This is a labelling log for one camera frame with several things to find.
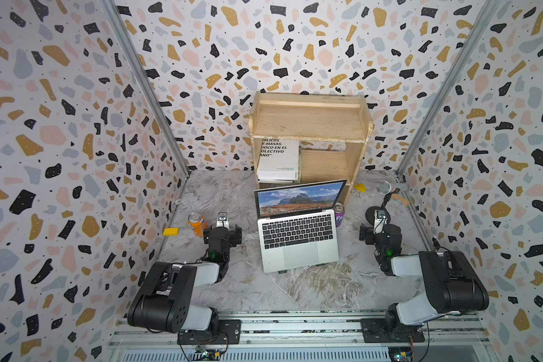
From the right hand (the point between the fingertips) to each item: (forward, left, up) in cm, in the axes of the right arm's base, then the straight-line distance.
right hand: (377, 223), depth 94 cm
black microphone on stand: (+3, +3, +19) cm, 20 cm away
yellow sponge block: (-3, +88, -4) cm, 88 cm away
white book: (+14, +41, +22) cm, 49 cm away
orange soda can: (-4, +73, +6) cm, 74 cm away
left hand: (-4, +63, +3) cm, 63 cm away
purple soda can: (+2, +16, +4) cm, 17 cm away
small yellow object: (+26, 0, -7) cm, 27 cm away
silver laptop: (-5, +34, +6) cm, 35 cm away
